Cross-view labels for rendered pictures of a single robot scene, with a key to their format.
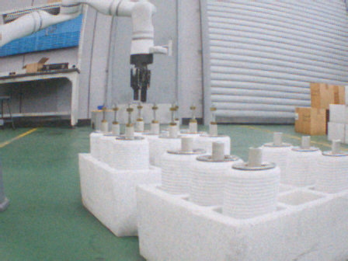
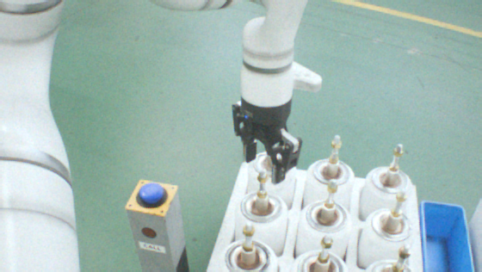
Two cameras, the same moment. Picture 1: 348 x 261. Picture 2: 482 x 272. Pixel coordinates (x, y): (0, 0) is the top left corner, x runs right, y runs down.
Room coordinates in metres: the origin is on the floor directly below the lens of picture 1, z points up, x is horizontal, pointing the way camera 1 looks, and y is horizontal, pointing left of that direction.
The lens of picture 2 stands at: (1.14, 0.57, 0.85)
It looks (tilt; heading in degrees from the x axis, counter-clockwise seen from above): 38 degrees down; 307
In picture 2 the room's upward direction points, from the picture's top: straight up
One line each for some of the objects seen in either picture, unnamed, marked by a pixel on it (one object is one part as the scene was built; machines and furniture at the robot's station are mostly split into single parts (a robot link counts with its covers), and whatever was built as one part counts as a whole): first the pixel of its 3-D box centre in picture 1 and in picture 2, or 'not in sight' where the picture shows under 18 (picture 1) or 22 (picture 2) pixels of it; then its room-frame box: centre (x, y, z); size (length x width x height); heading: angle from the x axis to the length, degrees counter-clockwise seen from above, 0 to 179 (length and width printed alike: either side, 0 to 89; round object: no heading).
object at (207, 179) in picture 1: (215, 208); not in sight; (0.79, -0.07, 0.16); 0.10 x 0.10 x 0.18
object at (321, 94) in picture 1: (321, 95); not in sight; (4.64, -1.75, 0.45); 0.30 x 0.24 x 0.30; 11
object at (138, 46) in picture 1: (147, 45); (276, 70); (1.44, 0.08, 0.52); 0.11 x 0.09 x 0.06; 76
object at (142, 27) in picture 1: (143, 19); (274, 12); (1.44, 0.10, 0.62); 0.09 x 0.07 x 0.15; 168
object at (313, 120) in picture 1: (314, 121); not in sight; (4.62, -1.60, 0.15); 0.30 x 0.24 x 0.30; 8
